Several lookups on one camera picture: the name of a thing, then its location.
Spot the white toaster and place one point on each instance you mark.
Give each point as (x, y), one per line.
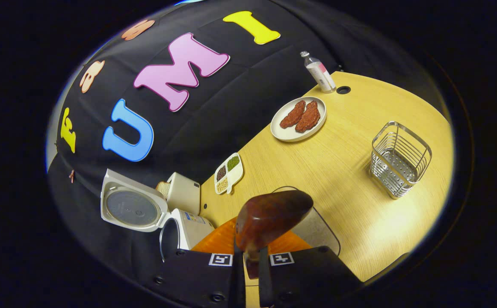
(184, 192)

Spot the white rice cooker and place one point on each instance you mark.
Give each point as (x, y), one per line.
(133, 205)

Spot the white round plate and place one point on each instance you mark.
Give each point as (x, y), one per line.
(280, 132)

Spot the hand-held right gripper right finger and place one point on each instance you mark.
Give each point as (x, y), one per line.
(300, 273)

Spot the clear container of rice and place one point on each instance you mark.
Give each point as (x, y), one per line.
(317, 226)

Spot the clear plastic bottle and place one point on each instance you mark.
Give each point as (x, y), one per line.
(320, 73)

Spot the red meat piece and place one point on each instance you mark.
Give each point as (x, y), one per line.
(308, 117)
(292, 114)

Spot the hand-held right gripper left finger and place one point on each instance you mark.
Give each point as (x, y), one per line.
(201, 278)

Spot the toast bread slice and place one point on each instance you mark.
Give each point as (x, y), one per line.
(163, 189)

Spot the white divided dish of beans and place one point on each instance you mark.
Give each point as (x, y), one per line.
(236, 174)

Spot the black backdrop cloth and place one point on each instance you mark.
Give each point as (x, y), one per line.
(231, 111)

